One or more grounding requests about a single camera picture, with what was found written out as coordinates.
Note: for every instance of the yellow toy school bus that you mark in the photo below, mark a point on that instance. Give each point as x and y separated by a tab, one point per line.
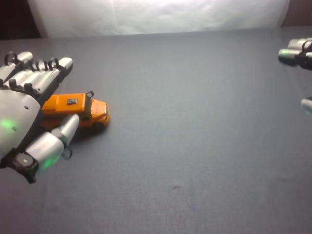
62	104

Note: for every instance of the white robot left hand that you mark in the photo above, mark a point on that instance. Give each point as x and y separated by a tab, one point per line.
17	114

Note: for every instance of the white backdrop sheet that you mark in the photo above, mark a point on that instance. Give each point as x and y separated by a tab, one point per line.
146	14

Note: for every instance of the grey table cloth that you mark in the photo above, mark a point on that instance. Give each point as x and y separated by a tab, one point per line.
182	134

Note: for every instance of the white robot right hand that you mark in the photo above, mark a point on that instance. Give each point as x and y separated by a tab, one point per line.
296	46

